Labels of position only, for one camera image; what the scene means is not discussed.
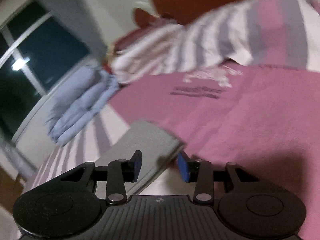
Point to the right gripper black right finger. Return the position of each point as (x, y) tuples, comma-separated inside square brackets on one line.
[(249, 206)]

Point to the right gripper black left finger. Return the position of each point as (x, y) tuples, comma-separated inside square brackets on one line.
[(75, 201)]

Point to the grey pants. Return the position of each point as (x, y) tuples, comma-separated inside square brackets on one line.
[(158, 146)]

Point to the brown wooden door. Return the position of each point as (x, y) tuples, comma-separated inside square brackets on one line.
[(10, 189)]

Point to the striped pink grey bedsheet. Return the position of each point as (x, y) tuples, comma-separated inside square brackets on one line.
[(264, 118)]

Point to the folded light blue duvet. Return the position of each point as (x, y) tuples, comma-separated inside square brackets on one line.
[(78, 101)]

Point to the striped pillow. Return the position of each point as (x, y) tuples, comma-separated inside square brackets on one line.
[(251, 32)]

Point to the right grey curtain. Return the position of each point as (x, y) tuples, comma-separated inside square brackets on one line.
[(76, 18)]

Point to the aluminium frame window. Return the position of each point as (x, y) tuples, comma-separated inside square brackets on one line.
[(36, 53)]

